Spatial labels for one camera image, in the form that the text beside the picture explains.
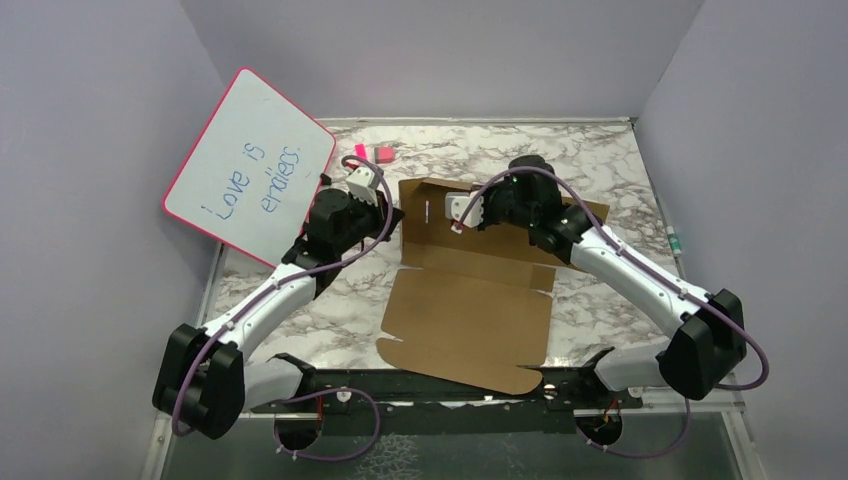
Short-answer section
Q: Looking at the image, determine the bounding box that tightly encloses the pink framed whiteboard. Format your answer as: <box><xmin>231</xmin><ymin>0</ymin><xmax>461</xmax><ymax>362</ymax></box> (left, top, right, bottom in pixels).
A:
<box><xmin>162</xmin><ymin>68</ymin><xmax>336</xmax><ymax>266</ymax></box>

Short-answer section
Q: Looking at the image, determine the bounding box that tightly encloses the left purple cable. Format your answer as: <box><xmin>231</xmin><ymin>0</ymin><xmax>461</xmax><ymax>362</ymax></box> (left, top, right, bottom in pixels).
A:
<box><xmin>170</xmin><ymin>154</ymin><xmax>396</xmax><ymax>463</ymax></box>

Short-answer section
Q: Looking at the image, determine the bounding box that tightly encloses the brown cardboard box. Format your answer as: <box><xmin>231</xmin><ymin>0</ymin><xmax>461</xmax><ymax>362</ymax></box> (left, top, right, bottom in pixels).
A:
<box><xmin>375</xmin><ymin>177</ymin><xmax>611</xmax><ymax>397</ymax></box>

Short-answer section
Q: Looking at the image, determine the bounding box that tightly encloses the purple cable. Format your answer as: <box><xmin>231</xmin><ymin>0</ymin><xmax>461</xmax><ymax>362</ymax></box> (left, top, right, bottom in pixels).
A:
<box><xmin>457</xmin><ymin>165</ymin><xmax>771</xmax><ymax>460</ymax></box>
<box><xmin>170</xmin><ymin>154</ymin><xmax>396</xmax><ymax>463</ymax></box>

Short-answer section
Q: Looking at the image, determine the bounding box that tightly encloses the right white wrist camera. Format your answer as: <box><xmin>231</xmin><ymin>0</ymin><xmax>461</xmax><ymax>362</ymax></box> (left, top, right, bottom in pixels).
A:
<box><xmin>445</xmin><ymin>191</ymin><xmax>486</xmax><ymax>234</ymax></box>

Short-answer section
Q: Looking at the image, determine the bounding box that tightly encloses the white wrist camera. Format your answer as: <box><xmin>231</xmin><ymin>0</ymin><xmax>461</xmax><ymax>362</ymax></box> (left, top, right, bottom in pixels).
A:
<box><xmin>445</xmin><ymin>191</ymin><xmax>486</xmax><ymax>234</ymax></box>
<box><xmin>345</xmin><ymin>165</ymin><xmax>386</xmax><ymax>207</ymax></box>

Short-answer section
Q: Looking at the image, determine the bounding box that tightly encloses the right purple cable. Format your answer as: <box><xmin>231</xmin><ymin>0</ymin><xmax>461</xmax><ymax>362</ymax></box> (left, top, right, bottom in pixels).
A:
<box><xmin>457</xmin><ymin>165</ymin><xmax>771</xmax><ymax>460</ymax></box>

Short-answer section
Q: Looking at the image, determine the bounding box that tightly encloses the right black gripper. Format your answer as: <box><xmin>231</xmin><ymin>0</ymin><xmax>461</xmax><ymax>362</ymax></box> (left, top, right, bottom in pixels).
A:
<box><xmin>467</xmin><ymin>175</ymin><xmax>536</xmax><ymax>232</ymax></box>

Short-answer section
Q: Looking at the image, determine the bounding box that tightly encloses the pink eraser block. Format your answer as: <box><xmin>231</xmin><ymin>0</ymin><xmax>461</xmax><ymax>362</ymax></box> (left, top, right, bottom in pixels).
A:
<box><xmin>374</xmin><ymin>146</ymin><xmax>396</xmax><ymax>165</ymax></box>

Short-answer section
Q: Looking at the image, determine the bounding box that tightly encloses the green capped marker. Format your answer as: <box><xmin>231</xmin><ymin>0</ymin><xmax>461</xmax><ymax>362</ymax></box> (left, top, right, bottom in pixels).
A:
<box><xmin>666</xmin><ymin>226</ymin><xmax>682</xmax><ymax>257</ymax></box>

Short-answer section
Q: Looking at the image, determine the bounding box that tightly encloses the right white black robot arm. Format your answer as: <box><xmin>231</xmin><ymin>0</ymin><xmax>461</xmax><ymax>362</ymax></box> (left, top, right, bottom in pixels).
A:
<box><xmin>446</xmin><ymin>155</ymin><xmax>748</xmax><ymax>407</ymax></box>

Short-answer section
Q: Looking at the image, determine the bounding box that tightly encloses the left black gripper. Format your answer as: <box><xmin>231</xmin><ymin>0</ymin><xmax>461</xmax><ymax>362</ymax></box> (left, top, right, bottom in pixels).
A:
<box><xmin>335</xmin><ymin>188</ymin><xmax>406</xmax><ymax>255</ymax></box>

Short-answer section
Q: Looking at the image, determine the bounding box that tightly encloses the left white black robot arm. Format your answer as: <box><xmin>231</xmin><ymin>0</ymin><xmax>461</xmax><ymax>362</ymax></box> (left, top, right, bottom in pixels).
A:
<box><xmin>152</xmin><ymin>188</ymin><xmax>404</xmax><ymax>439</ymax></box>

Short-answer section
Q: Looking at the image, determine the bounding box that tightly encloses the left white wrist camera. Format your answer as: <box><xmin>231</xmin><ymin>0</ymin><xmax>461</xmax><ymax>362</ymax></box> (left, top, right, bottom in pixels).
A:
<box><xmin>345</xmin><ymin>165</ymin><xmax>386</xmax><ymax>207</ymax></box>

